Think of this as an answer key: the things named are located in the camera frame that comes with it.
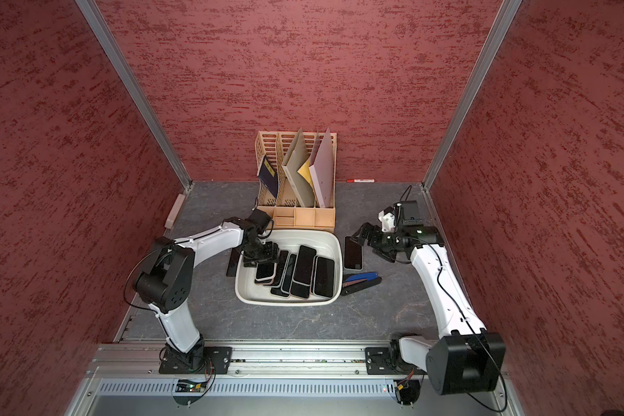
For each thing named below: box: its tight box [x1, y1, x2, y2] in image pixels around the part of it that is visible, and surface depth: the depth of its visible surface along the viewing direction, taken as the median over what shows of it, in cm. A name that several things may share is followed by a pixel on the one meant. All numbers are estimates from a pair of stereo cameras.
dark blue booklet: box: [258, 154, 280, 200], surface depth 111 cm
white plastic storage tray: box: [234, 230, 344, 307], surface depth 91 cm
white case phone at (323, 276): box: [312, 255, 336, 299], surface depth 91 cm
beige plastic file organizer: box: [254, 131, 338, 232], surface depth 105 cm
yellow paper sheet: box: [297, 157, 316, 189], surface depth 91 cm
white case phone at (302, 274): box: [290, 244, 318, 299], surface depth 89 cm
